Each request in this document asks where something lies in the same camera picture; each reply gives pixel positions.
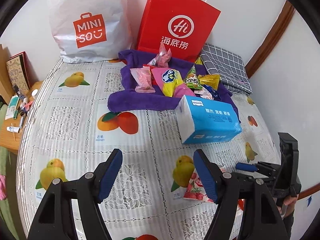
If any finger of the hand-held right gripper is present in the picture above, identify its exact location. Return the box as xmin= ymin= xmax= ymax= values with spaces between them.
xmin=236 ymin=161 xmax=282 ymax=180

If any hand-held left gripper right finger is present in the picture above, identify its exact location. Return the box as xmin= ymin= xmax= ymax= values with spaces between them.
xmin=193 ymin=149 xmax=288 ymax=240

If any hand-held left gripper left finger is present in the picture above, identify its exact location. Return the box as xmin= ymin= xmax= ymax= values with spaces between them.
xmin=27 ymin=148 xmax=123 ymax=240

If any red strawberry candy packet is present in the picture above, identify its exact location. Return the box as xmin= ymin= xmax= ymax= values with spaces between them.
xmin=183 ymin=167 xmax=215 ymax=203

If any blue tissue pack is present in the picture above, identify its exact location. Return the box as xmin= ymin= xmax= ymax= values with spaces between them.
xmin=175 ymin=95 xmax=242 ymax=144

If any blue snack packet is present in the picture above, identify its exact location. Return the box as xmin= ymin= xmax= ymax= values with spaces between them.
xmin=201 ymin=85 xmax=222 ymax=99

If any yellow triangular snack packet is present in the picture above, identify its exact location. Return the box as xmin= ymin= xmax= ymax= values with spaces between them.
xmin=199 ymin=74 xmax=221 ymax=90

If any green snack packet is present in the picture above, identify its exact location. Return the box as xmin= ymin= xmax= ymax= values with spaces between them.
xmin=184 ymin=65 xmax=204 ymax=90

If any large pink yellow snack packet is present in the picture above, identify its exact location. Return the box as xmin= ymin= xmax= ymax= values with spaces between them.
xmin=151 ymin=67 xmax=195 ymax=98

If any pink twisted candy packet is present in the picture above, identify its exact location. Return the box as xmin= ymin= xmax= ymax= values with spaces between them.
xmin=147 ymin=42 xmax=173 ymax=68

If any person's right hand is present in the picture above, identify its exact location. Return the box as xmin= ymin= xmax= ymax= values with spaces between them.
xmin=279 ymin=194 xmax=299 ymax=218

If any brown wooden skirting board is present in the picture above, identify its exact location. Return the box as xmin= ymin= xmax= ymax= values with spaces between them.
xmin=299 ymin=182 xmax=318 ymax=200

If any fruit print tablecloth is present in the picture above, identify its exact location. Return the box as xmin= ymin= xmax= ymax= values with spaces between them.
xmin=16 ymin=57 xmax=285 ymax=240

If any purple towel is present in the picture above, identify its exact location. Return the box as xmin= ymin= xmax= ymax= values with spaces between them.
xmin=107 ymin=49 xmax=242 ymax=124

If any grey checked folded cloth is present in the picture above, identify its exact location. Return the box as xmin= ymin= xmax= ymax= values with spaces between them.
xmin=200 ymin=43 xmax=252 ymax=95

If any wooden bedside table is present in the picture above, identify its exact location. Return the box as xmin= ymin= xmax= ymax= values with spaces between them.
xmin=0 ymin=80 xmax=44 ymax=155

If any green cloth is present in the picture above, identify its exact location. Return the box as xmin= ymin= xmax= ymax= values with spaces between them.
xmin=0 ymin=145 xmax=25 ymax=230

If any pink cloth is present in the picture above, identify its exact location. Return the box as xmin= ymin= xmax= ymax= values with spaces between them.
xmin=0 ymin=175 xmax=7 ymax=200

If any small teal box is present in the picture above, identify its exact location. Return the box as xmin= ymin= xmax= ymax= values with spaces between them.
xmin=5 ymin=96 xmax=20 ymax=119

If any patterned box with red edge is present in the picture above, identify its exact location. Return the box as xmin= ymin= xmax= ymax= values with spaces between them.
xmin=6 ymin=52 xmax=32 ymax=95

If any red paper bag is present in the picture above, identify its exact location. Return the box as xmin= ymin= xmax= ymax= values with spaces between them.
xmin=135 ymin=0 xmax=222 ymax=63

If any white plastic shopping bag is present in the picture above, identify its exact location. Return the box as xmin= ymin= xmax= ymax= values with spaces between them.
xmin=47 ymin=0 xmax=133 ymax=64

